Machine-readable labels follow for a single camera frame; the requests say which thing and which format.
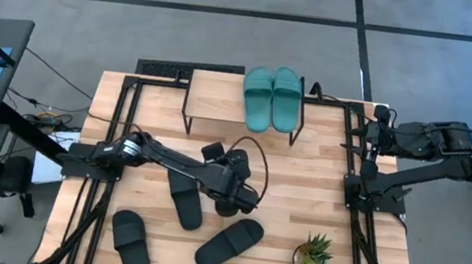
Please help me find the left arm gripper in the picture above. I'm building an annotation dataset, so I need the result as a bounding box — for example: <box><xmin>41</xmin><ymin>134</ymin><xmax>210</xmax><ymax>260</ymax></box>
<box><xmin>208</xmin><ymin>163</ymin><xmax>265</xmax><ymax>217</ymax></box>

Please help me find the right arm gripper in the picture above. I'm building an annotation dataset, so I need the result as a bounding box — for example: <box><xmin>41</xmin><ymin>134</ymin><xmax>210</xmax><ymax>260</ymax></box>
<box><xmin>338</xmin><ymin>113</ymin><xmax>403</xmax><ymax>165</ymax></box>

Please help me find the teal rubber slide sandal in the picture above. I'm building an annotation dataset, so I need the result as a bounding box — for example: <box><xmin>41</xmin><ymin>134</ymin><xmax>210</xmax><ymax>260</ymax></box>
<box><xmin>266</xmin><ymin>64</ymin><xmax>308</xmax><ymax>136</ymax></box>
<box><xmin>237</xmin><ymin>64</ymin><xmax>278</xmax><ymax>136</ymax></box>

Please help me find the wooden shelf with black legs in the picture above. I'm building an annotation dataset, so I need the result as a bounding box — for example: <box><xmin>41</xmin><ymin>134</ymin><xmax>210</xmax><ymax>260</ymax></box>
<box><xmin>178</xmin><ymin>61</ymin><xmax>312</xmax><ymax>149</ymax></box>

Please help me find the black keyboard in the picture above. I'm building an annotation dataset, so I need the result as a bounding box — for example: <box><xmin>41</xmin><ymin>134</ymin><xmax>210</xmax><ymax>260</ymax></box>
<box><xmin>134</xmin><ymin>52</ymin><xmax>248</xmax><ymax>88</ymax></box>

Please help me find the white paper sheet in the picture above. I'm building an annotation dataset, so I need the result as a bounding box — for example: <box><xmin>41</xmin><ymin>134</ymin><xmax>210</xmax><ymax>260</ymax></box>
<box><xmin>30</xmin><ymin>126</ymin><xmax>82</xmax><ymax>189</ymax></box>

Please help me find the black diagonal desk beam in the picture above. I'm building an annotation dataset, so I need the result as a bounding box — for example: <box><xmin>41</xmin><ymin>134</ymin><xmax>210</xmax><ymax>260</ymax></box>
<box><xmin>0</xmin><ymin>101</ymin><xmax>75</xmax><ymax>167</ymax></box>

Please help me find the black stool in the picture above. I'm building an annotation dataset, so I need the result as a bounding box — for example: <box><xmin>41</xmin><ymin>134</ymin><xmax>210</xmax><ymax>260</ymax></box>
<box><xmin>0</xmin><ymin>152</ymin><xmax>42</xmax><ymax>220</ymax></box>

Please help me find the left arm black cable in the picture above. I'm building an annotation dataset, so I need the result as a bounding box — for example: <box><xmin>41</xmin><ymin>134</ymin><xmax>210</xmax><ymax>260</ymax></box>
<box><xmin>220</xmin><ymin>133</ymin><xmax>274</xmax><ymax>205</ymax></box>

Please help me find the right arm wrist camera box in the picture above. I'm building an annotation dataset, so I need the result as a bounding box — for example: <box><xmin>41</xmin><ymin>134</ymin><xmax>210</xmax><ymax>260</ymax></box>
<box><xmin>371</xmin><ymin>102</ymin><xmax>392</xmax><ymax>124</ymax></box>

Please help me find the arm wrist camera box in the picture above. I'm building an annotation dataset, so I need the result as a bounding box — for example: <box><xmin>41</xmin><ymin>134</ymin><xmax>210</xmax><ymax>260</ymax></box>
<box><xmin>199</xmin><ymin>139</ymin><xmax>227</xmax><ymax>166</ymax></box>
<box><xmin>371</xmin><ymin>102</ymin><xmax>392</xmax><ymax>124</ymax></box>

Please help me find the left arm wrist camera box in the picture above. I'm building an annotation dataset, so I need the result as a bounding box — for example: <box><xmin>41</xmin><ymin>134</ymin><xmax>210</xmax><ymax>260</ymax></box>
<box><xmin>199</xmin><ymin>139</ymin><xmax>227</xmax><ymax>166</ymax></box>

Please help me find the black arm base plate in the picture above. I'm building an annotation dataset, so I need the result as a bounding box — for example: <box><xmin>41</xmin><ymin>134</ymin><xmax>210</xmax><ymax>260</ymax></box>
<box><xmin>339</xmin><ymin>171</ymin><xmax>412</xmax><ymax>217</ymax></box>
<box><xmin>59</xmin><ymin>140</ymin><xmax>129</xmax><ymax>185</ymax></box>

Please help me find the black aluminium table frame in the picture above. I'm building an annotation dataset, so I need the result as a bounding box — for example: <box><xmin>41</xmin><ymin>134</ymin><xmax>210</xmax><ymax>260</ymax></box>
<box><xmin>37</xmin><ymin>64</ymin><xmax>441</xmax><ymax>264</ymax></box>

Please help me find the yellow cable coil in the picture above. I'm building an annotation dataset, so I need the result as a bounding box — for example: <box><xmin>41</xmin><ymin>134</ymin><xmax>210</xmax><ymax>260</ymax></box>
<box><xmin>21</xmin><ymin>107</ymin><xmax>73</xmax><ymax>134</ymax></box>

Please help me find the black floor cable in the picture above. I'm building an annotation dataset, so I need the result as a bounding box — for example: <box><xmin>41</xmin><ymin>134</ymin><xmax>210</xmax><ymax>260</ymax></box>
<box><xmin>18</xmin><ymin>46</ymin><xmax>100</xmax><ymax>102</ymax></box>

